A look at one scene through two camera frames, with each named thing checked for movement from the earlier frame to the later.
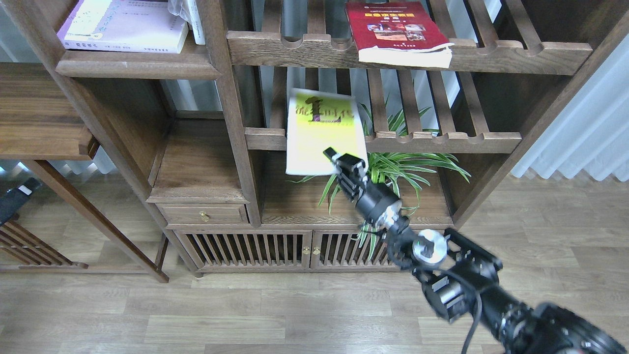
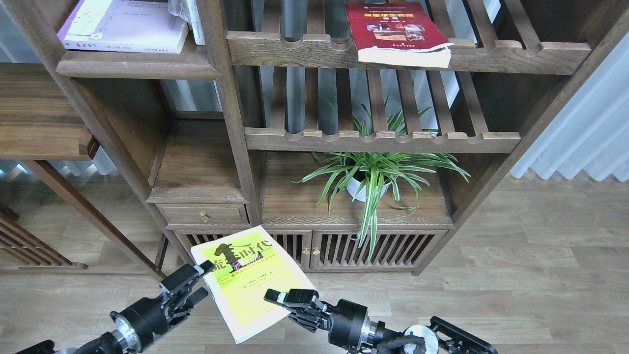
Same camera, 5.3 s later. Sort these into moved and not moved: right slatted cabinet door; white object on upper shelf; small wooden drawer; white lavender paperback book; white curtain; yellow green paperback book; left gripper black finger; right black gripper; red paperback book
Moved: yellow green paperback book; left gripper black finger; right black gripper
Not moved: small wooden drawer; red paperback book; white curtain; right slatted cabinet door; white object on upper shelf; white lavender paperback book
